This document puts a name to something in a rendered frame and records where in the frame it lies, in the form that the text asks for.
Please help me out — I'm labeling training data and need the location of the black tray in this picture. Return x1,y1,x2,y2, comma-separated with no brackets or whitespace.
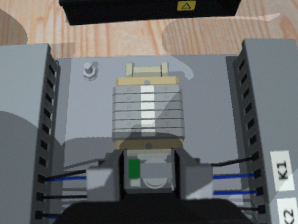
59,0,241,26

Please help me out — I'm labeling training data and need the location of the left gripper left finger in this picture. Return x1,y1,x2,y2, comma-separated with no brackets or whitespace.
86,149,127,202

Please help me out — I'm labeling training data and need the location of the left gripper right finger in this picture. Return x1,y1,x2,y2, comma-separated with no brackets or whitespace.
171,148,213,200

